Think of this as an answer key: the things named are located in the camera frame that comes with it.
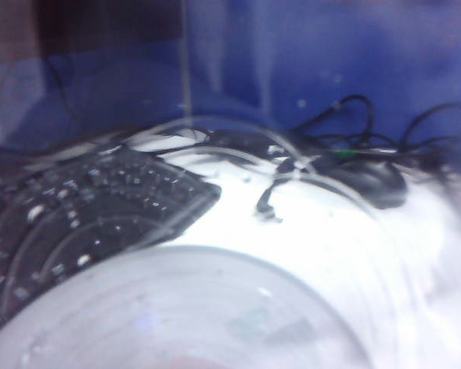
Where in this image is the clear plastic water bottle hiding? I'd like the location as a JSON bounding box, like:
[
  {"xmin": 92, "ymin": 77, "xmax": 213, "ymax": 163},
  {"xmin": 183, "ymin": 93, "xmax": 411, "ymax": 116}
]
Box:
[{"xmin": 0, "ymin": 0, "xmax": 461, "ymax": 369}]

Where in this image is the black Logitech keyboard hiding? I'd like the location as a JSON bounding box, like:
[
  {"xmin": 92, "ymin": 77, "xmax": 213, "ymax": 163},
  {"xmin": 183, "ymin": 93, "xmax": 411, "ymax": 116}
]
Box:
[{"xmin": 0, "ymin": 148, "xmax": 222, "ymax": 335}]

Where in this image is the black grey Logitech mouse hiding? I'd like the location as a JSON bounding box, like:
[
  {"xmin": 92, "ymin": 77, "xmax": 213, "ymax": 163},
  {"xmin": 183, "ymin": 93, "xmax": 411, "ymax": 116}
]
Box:
[{"xmin": 322, "ymin": 159, "xmax": 408, "ymax": 211}]

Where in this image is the black barrel plug cable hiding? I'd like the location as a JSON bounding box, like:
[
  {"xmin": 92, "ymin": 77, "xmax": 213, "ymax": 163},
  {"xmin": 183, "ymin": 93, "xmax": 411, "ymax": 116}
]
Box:
[{"xmin": 253, "ymin": 155, "xmax": 312, "ymax": 224}]

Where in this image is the thick black power cord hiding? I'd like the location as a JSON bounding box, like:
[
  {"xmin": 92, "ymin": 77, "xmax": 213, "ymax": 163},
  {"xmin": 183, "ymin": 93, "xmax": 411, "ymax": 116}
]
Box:
[{"xmin": 291, "ymin": 94, "xmax": 461, "ymax": 181}]

